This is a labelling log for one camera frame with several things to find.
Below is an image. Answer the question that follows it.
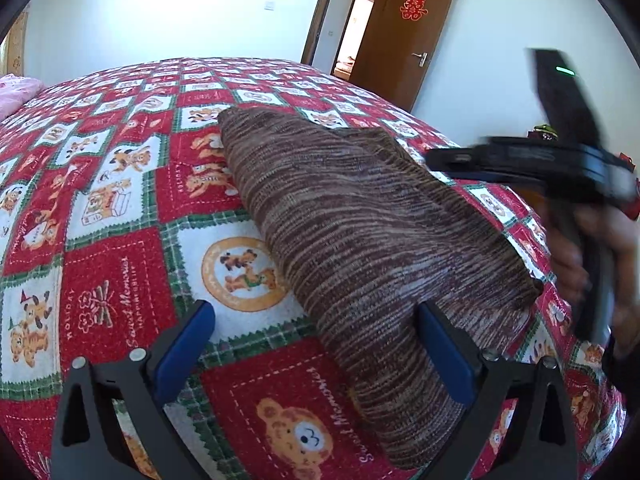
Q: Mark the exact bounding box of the silver door handle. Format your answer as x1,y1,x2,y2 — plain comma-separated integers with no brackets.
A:
412,52,428,67

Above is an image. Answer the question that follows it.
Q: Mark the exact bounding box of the red patchwork bedspread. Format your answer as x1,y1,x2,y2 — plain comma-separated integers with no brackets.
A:
0,56,629,480

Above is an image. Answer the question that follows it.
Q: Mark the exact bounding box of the green cloth pile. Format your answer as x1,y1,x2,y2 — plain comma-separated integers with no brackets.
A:
527,124,558,142

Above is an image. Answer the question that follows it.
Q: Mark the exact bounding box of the brown wooden door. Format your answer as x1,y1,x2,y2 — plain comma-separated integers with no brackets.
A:
349,0,452,112

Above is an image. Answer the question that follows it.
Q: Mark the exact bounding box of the pink pillow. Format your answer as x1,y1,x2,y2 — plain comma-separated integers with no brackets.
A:
0,74,44,122

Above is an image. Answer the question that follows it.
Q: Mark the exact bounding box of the person right hand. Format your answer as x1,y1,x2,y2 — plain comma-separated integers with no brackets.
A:
546,199,640,361

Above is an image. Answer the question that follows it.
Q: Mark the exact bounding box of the red double happiness decal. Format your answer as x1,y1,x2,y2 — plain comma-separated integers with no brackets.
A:
399,0,428,22

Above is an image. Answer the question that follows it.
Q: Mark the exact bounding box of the yellow curtain right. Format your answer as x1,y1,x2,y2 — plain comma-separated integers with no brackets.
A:
1,9,28,76

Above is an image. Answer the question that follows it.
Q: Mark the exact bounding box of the brown knitted sweater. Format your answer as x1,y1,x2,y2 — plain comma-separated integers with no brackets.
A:
218,107,542,469

